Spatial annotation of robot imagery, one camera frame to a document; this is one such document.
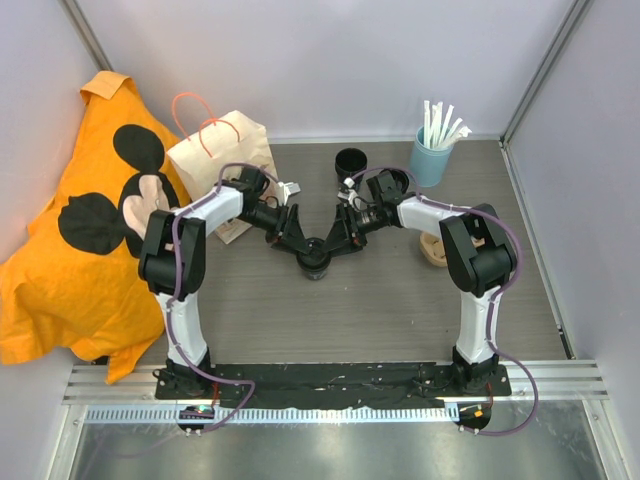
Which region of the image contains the white paper takeout bag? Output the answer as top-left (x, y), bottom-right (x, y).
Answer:
top-left (166, 111), bottom-right (283, 254)

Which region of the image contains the light blue straw holder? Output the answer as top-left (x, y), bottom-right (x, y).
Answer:
top-left (409, 127), bottom-right (453, 188)

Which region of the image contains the black cup lid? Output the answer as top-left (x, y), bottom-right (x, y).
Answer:
top-left (296, 237), bottom-right (331, 271)

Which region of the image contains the dark coffee cup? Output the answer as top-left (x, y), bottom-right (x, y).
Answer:
top-left (301, 265), bottom-right (328, 281)

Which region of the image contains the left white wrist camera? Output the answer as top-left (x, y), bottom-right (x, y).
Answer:
top-left (274, 181), bottom-right (301, 205)

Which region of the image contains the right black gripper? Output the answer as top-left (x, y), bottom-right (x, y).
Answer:
top-left (322, 204), bottom-right (385, 260)

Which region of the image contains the lidded black coffee cup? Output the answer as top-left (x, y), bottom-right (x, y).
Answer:
top-left (390, 169), bottom-right (410, 194)

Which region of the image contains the bottom pulp cup carrier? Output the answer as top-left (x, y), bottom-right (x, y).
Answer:
top-left (418, 229), bottom-right (489, 270)

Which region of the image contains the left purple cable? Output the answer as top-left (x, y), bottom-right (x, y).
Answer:
top-left (164, 163), bottom-right (281, 401)

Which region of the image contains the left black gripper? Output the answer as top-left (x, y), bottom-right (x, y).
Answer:
top-left (238, 204), bottom-right (310, 258)

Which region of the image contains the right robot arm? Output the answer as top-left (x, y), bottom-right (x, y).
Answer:
top-left (322, 169), bottom-right (518, 395)

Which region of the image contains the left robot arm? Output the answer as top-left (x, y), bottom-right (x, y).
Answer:
top-left (138, 163), bottom-right (310, 400)

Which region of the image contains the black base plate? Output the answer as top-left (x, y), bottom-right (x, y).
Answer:
top-left (153, 362), bottom-right (512, 410)

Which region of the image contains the orange mickey mouse bag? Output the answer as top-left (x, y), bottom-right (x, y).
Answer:
top-left (1, 71), bottom-right (189, 383)

